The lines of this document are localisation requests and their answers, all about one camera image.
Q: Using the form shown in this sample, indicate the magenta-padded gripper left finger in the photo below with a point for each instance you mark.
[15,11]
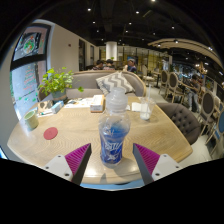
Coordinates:
[77,160]

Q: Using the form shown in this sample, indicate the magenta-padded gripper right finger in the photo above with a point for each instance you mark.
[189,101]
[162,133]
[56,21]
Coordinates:
[146,160]

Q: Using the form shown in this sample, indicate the clear bottle with blue label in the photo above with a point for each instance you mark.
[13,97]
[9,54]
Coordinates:
[113,133]

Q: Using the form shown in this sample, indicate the flat round red coaster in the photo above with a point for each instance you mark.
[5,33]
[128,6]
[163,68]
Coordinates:
[50,133]

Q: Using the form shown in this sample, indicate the clear plastic cup with straw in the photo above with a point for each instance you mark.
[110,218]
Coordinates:
[146,108]

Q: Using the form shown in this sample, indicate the grey tufted armchair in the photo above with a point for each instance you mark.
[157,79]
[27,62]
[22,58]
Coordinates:
[181,121]

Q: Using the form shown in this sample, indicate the small white paper slip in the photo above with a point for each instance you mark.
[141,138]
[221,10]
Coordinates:
[136,106]

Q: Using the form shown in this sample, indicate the small blue tissue pack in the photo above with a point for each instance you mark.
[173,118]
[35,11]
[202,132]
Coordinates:
[57,107]

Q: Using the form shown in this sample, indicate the printed white paper sheet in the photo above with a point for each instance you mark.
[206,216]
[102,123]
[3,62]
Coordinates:
[78,103]

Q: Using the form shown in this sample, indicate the white paper box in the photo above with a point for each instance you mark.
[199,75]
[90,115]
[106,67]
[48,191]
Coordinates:
[97,104]

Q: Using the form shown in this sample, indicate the pale green cup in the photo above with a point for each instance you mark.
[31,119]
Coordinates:
[31,120]

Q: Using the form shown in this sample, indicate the grey curved sofa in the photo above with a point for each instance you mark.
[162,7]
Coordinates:
[86,80]

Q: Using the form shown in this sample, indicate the green potted plant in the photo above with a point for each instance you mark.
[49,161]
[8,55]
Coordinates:
[56,81]

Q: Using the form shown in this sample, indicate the person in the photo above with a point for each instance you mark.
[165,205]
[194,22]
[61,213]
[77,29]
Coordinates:
[194,91]
[109,64]
[98,65]
[131,66]

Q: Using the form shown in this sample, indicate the group of round-backed chairs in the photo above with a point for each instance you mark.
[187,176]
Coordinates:
[208,103]

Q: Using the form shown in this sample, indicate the grey chevron pillow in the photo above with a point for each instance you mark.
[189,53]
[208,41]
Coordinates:
[115,81]

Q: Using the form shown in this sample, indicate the window with festive stickers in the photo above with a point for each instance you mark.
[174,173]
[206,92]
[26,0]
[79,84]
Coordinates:
[28,76]

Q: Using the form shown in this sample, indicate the white round pillar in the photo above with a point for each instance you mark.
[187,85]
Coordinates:
[111,50]

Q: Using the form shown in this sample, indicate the group of ceiling lights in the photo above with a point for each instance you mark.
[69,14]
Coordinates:
[137,12]

